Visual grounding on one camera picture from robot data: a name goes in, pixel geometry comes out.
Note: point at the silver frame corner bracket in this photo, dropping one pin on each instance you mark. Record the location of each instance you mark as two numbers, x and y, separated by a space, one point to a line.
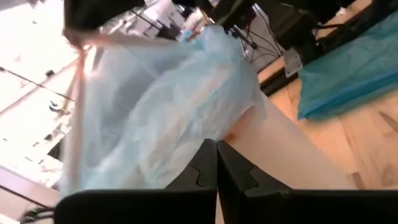
292 62

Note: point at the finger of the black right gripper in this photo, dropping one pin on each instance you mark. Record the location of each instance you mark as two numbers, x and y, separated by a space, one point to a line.
82 14
122 7

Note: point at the light blue trash bag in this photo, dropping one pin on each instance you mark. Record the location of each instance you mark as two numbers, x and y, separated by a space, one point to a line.
161 109

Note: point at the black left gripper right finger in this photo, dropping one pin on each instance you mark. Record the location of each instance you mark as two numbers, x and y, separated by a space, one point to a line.
239 177

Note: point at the white plastic trash bin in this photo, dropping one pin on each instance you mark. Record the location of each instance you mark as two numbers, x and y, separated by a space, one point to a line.
280 149

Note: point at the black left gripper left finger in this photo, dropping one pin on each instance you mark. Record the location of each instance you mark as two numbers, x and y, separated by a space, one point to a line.
196 177

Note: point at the teal trash bag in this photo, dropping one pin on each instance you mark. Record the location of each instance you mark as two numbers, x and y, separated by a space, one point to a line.
348 71

